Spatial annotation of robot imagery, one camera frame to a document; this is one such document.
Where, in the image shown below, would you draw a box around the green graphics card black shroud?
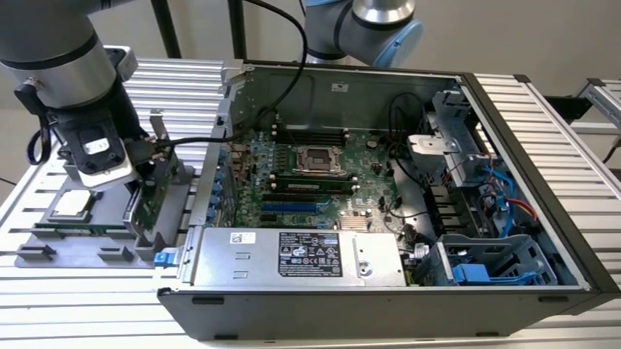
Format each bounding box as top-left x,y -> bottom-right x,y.
120,108 -> 179,237

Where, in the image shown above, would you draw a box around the silver CPU chip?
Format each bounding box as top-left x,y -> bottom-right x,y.
49,189 -> 93,218

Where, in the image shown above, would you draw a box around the grey parts rack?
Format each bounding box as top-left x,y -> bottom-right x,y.
13,140 -> 197,270

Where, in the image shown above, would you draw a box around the green RAM stick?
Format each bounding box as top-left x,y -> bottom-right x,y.
30,222 -> 132,234
275,180 -> 353,193

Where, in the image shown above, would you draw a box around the blue case latch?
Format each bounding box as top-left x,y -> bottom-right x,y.
150,250 -> 174,269

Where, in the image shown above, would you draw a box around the long black expansion slot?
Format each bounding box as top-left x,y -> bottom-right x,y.
260,192 -> 317,204

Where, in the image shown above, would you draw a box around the metal CPU socket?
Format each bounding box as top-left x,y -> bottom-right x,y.
292,144 -> 344,175

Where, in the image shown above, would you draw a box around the blue expansion slot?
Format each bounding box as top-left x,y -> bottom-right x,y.
260,202 -> 320,214

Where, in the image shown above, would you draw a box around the green motherboard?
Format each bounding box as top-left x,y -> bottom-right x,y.
231,127 -> 404,233

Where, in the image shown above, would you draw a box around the silver finned chipset heat sink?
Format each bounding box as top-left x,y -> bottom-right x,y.
340,217 -> 371,233

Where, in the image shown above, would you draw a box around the silver power supply unit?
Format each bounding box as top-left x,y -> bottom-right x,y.
179,228 -> 410,289

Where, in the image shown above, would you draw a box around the black open PC case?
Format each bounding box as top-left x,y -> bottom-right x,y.
154,59 -> 621,342

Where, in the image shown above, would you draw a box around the grey blue disk bay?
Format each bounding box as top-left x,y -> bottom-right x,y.
416,233 -> 559,288

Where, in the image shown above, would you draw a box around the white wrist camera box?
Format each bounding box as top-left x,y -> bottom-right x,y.
52,119 -> 142,189

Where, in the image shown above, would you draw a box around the thick black camera cable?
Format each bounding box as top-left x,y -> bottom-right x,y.
158,0 -> 307,146

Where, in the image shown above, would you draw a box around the black wrist connector cable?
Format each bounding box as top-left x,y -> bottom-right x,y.
12,77 -> 54,167

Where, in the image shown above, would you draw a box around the black upright post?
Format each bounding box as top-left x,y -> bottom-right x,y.
149,0 -> 183,59
227,0 -> 249,61

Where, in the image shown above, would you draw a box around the black looped internal cable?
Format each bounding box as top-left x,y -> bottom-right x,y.
388,92 -> 424,136

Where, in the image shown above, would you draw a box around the silver metal drive bracket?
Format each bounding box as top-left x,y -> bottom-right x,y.
406,89 -> 491,187

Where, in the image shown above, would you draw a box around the blue SATA wire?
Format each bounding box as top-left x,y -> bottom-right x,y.
482,165 -> 516,239

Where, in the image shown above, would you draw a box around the red yellow power wires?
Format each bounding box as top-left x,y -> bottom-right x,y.
506,198 -> 539,222

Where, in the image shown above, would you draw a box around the aluminium side frame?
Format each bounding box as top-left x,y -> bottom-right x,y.
542,77 -> 621,136

